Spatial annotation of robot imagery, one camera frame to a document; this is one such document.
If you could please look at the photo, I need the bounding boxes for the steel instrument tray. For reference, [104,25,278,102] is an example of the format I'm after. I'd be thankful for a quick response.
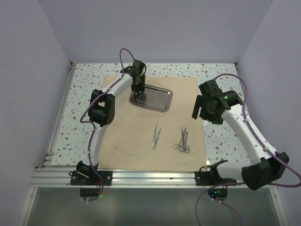
[129,85,173,113]

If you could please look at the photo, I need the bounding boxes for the steel surgical scissors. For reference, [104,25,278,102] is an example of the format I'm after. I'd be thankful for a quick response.
[179,128,190,153]

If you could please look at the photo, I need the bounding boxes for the steel needle holder clamp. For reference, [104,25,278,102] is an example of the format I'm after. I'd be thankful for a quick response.
[173,128,185,152]

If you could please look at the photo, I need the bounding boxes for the beige cloth wrap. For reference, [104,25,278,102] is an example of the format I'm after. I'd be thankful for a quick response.
[98,77,206,172]

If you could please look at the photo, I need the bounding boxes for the steel forceps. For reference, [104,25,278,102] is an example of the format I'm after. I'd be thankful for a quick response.
[131,92,147,105]

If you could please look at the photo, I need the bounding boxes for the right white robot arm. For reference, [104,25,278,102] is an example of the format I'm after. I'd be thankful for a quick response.
[192,80,289,190]

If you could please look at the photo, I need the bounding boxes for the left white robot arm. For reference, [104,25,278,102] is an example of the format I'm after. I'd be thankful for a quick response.
[77,60,147,185]

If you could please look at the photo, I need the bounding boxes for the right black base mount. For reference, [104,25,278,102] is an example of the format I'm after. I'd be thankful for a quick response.
[194,167,237,186]

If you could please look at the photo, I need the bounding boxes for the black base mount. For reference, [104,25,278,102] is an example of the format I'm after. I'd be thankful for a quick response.
[68,170,113,186]
[194,167,237,186]

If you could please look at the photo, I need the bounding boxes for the left aluminium side rail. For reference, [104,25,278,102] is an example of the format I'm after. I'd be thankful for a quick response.
[42,62,78,167]

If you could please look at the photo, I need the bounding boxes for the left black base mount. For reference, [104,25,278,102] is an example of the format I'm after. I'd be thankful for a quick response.
[68,170,113,186]

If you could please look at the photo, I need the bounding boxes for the aluminium front rail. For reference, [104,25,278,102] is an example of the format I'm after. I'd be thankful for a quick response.
[30,164,279,189]

